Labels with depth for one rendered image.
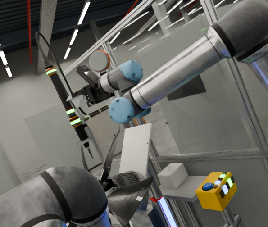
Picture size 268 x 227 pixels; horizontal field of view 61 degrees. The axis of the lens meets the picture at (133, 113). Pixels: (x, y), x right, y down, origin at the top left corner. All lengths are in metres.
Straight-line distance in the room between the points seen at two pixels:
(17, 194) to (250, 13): 0.61
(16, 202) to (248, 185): 1.34
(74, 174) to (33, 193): 0.08
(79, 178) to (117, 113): 0.23
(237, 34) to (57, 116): 6.09
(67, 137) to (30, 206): 6.05
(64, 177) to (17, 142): 12.65
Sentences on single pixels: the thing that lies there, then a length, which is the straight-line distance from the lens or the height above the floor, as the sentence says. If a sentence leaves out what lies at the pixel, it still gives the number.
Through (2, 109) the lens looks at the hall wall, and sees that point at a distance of 13.23.
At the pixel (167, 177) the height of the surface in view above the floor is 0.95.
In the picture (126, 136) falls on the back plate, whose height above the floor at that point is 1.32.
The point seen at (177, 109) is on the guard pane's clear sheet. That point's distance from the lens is 1.55.
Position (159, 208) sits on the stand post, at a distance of 1.52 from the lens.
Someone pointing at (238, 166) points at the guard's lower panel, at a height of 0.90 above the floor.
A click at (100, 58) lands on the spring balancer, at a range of 1.72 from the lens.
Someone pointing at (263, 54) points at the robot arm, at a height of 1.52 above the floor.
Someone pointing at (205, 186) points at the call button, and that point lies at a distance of 1.05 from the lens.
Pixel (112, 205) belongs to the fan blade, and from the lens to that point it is 1.02.
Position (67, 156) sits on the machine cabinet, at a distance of 6.52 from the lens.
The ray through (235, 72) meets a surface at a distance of 1.28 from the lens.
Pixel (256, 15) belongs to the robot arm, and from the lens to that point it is 0.62.
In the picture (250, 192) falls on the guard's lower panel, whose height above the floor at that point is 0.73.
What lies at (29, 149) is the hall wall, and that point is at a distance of 13.11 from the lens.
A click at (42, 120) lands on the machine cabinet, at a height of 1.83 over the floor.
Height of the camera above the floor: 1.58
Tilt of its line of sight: 5 degrees down
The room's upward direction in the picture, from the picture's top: 24 degrees counter-clockwise
